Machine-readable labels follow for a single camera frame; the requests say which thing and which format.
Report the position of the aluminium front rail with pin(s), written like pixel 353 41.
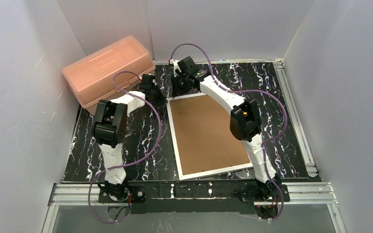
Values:
pixel 82 194

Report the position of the white picture frame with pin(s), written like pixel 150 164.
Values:
pixel 202 141

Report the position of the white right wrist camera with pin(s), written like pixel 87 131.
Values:
pixel 175 66

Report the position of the aluminium right side rail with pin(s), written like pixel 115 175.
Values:
pixel 295 119

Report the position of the aluminium rail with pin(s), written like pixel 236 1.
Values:
pixel 295 119
pixel 82 194

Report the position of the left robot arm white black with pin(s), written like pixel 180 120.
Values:
pixel 110 125

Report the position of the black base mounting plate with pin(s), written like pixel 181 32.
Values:
pixel 247 196

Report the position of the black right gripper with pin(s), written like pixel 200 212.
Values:
pixel 179 83

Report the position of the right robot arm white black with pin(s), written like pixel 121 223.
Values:
pixel 245 118

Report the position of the translucent orange plastic box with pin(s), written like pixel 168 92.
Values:
pixel 95 77

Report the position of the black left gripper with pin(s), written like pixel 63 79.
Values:
pixel 156 95

